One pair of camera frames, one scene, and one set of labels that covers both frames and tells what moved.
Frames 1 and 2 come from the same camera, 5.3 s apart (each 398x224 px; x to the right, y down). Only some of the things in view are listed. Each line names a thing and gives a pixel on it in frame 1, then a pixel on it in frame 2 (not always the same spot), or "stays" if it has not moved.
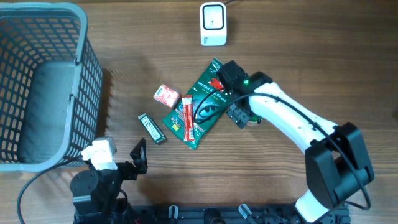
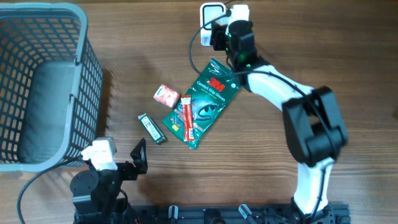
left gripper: (130, 173) stays
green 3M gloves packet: (210, 101) stays
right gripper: (239, 116) → (217, 33)
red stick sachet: (188, 127) stays
